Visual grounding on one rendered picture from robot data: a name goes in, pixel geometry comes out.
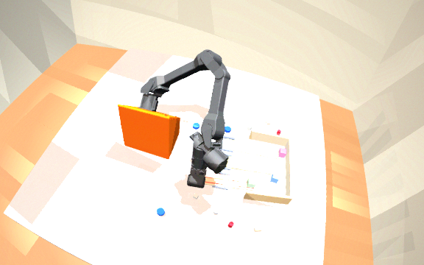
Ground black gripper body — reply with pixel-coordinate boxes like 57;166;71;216
187;154;206;188

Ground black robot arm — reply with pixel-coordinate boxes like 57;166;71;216
138;49;230;174

